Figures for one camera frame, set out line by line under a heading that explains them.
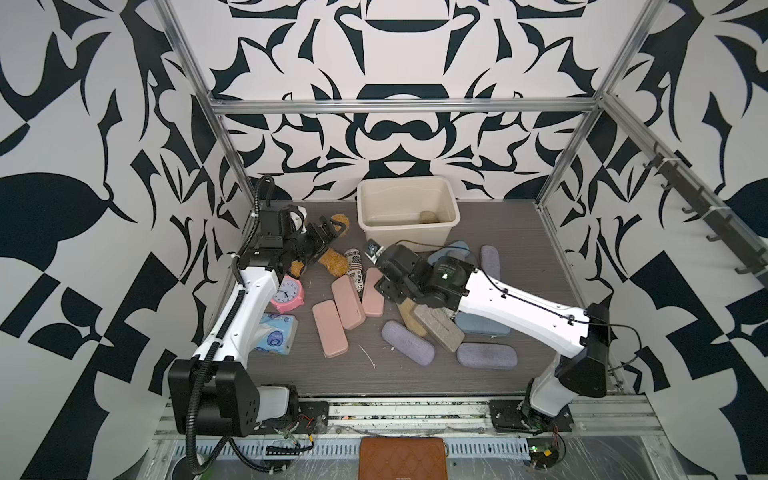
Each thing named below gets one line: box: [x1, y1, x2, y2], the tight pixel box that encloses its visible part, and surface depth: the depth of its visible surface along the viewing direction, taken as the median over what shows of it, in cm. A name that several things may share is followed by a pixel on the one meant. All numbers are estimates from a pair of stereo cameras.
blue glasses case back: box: [427, 241, 471, 265], surface depth 104 cm
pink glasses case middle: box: [331, 274, 366, 330], surface depth 93 cm
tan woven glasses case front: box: [420, 210, 439, 224], surface depth 117 cm
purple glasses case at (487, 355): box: [457, 342, 518, 369], surface depth 83 cm
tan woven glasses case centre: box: [397, 297, 427, 337], surface depth 87 cm
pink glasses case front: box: [312, 300, 349, 359], surface depth 89 cm
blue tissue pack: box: [256, 312, 299, 355], surface depth 85 cm
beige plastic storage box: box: [356, 176, 461, 251], surface depth 110 cm
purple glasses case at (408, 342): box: [381, 320, 436, 366], surface depth 85 cm
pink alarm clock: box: [270, 276, 305, 314], surface depth 94 cm
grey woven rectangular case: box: [414, 305, 465, 353], surface depth 85 cm
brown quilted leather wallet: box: [358, 436, 448, 480], surface depth 69 cm
